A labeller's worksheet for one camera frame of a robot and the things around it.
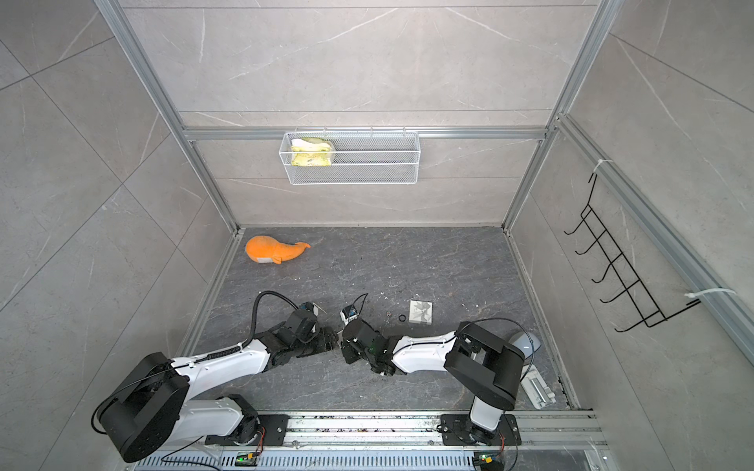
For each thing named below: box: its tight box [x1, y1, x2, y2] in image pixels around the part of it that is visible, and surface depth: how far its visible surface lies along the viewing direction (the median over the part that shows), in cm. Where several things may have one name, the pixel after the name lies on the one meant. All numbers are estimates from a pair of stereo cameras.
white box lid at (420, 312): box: [408, 299, 433, 325], surface depth 95 cm
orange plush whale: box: [245, 235, 312, 264], surface depth 106 cm
